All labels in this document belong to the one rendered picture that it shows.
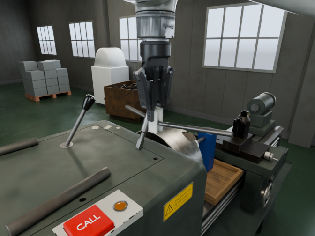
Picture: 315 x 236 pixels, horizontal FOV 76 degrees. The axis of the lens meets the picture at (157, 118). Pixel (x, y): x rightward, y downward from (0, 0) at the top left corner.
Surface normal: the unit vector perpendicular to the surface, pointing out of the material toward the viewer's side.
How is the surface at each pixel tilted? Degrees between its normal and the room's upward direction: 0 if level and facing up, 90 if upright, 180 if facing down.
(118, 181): 0
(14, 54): 90
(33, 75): 90
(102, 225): 0
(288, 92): 90
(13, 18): 90
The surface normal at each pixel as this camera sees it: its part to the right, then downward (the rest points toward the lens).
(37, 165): 0.00, -0.94
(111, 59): 0.80, 0.04
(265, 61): -0.62, 0.26
